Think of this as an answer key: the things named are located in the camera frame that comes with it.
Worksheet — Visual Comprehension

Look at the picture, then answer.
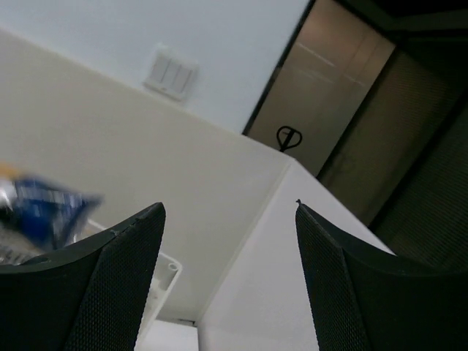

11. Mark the spaghetti bag yellow front top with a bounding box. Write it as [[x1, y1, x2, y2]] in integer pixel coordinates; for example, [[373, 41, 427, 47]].
[[1, 163, 103, 265]]

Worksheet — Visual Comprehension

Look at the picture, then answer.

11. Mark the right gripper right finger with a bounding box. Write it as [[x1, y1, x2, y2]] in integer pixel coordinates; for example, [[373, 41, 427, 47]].
[[295, 204, 467, 350]]

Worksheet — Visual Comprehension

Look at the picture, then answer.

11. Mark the white wall light switch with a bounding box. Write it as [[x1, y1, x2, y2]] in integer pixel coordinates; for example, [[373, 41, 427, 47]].
[[143, 44, 199, 102]]

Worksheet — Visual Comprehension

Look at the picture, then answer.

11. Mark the glass door with logo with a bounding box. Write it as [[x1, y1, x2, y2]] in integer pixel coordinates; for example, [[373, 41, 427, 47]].
[[244, 1, 467, 270]]

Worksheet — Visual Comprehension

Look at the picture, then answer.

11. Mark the white two-tier shelf cart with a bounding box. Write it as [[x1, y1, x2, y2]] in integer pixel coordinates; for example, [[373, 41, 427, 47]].
[[87, 219, 182, 351]]

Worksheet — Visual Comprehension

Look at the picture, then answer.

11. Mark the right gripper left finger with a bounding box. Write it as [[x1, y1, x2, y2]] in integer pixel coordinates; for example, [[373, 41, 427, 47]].
[[1, 203, 166, 350]]

